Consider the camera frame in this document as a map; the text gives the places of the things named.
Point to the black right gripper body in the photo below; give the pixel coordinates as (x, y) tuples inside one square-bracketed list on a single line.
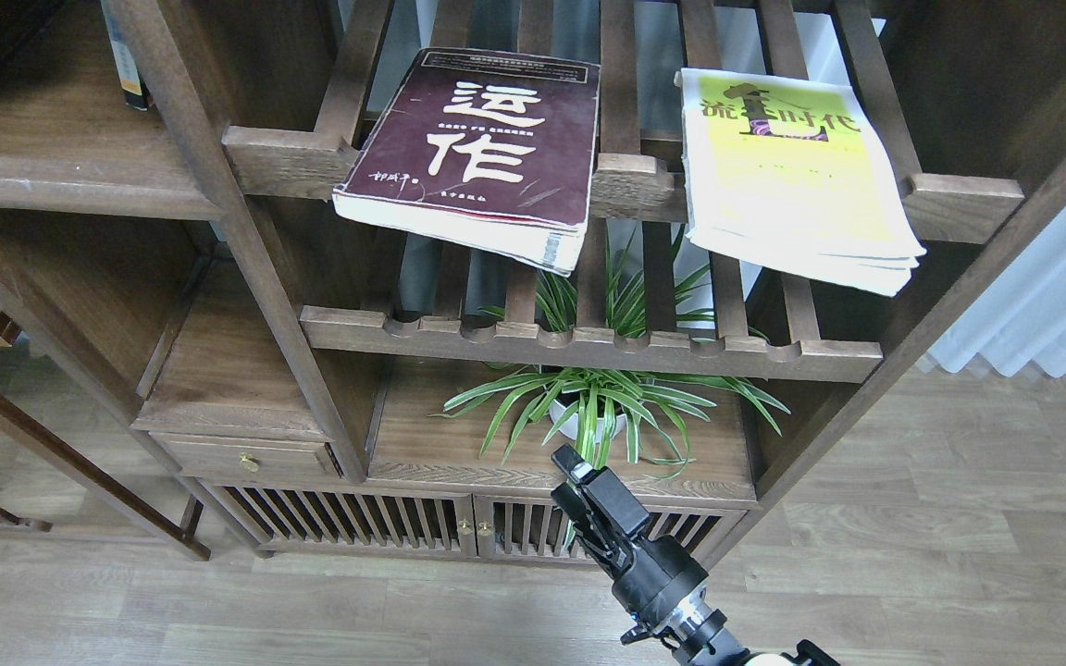
[(656, 580)]

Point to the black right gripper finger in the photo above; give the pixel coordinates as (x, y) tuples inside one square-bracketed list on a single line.
[(593, 509), (632, 516)]

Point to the yellow green cover book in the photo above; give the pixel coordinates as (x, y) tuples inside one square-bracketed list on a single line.
[(790, 175)]

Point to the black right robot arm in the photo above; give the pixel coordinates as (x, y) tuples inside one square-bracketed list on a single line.
[(714, 645)]

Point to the white plant pot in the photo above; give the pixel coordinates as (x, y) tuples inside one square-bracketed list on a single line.
[(566, 414)]

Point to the green spider plant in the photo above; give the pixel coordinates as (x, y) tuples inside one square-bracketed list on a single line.
[(648, 398)]

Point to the brass drawer knob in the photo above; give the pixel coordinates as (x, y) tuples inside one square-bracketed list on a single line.
[(249, 463)]

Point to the maroon book white characters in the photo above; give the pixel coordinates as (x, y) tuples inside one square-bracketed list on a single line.
[(488, 149)]

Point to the dark wooden bookshelf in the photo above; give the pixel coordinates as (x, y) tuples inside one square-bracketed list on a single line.
[(184, 265)]

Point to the white curtain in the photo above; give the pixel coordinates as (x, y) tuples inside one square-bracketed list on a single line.
[(1019, 323)]

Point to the wooden furniture at left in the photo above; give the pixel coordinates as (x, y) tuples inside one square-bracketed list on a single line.
[(36, 438)]

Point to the upright book top left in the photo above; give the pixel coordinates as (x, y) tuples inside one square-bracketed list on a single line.
[(135, 91)]

